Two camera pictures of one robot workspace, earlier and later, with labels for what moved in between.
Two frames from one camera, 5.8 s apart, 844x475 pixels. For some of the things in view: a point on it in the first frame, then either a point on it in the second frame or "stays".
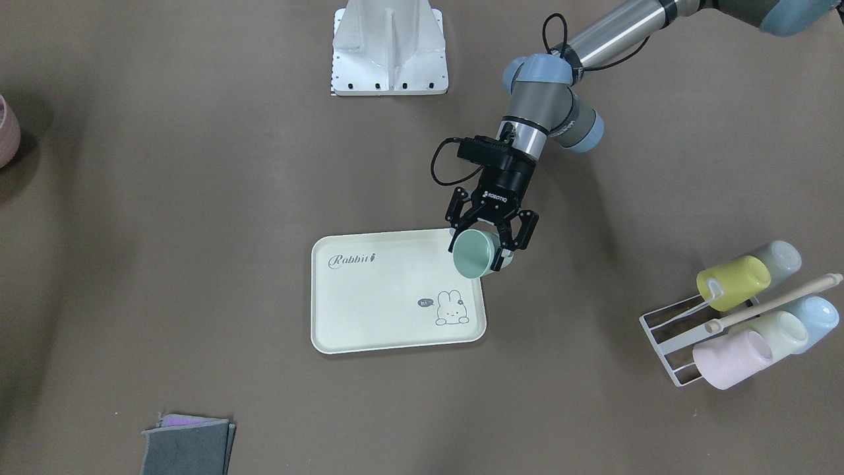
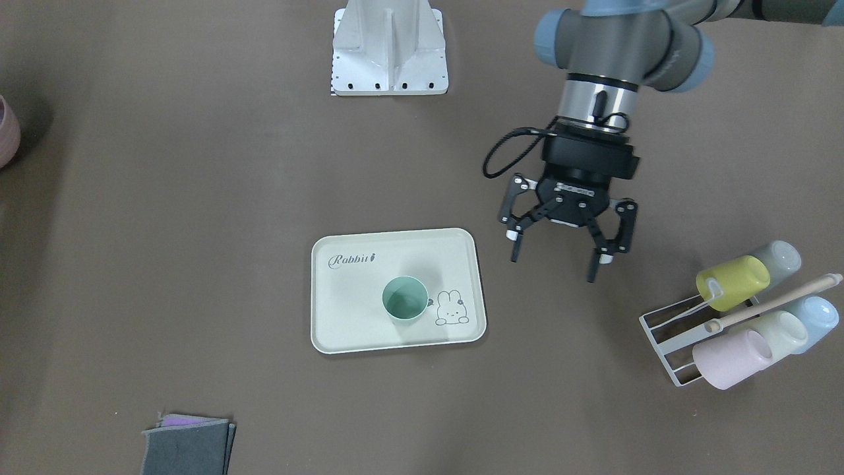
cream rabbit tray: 372,291 stays
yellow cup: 740,279 stays
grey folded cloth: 182,444 stays
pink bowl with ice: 10,134 stays
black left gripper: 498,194 to 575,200
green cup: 474,253 to 405,297
